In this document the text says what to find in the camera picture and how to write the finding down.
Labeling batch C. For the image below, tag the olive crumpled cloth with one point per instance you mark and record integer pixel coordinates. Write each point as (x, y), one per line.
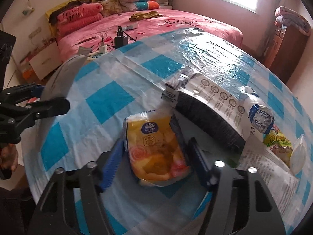
(144, 15)

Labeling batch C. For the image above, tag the white yogurt bottle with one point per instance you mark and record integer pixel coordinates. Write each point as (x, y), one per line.
(259, 114)
(298, 156)

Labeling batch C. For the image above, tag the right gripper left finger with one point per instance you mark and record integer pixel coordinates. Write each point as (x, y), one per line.
(72, 199)

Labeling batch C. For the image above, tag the pink bed cover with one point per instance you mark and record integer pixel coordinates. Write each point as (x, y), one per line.
(105, 30)

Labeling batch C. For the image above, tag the person left hand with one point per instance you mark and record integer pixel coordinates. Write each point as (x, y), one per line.
(9, 157)

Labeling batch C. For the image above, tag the yellow tissue pack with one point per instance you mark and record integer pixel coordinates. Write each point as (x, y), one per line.
(156, 148)

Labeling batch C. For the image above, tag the small silver wrapper on bed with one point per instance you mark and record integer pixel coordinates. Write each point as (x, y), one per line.
(130, 27)

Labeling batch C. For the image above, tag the rolled colourful quilt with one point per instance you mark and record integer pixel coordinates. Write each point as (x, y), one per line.
(139, 0)

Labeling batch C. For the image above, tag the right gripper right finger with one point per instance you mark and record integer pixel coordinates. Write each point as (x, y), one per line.
(241, 202)

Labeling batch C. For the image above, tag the folded blanket on cabinet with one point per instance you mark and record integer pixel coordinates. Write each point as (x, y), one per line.
(288, 17)

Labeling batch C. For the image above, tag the silver foil snack bag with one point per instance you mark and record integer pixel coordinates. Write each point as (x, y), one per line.
(276, 175)

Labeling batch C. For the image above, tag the blue checkered tablecloth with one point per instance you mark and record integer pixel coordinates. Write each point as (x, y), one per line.
(131, 80)

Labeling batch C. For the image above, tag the white usb charger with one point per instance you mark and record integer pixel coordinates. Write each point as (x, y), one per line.
(102, 47)

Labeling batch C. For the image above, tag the yellow oatmeal snack packet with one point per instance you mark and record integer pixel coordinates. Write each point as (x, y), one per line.
(279, 144)

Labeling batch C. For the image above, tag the pink folded pillows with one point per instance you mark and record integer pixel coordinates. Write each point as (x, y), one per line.
(71, 12)

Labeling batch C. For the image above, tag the beige power strip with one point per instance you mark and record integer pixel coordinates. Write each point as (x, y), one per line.
(95, 55)

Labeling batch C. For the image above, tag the brown wooden cabinet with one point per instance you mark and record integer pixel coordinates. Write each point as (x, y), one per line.
(284, 50)

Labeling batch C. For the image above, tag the white blue milk carton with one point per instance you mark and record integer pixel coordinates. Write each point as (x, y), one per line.
(209, 106)

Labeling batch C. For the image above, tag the black power adapter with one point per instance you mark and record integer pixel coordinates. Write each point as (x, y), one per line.
(121, 39)

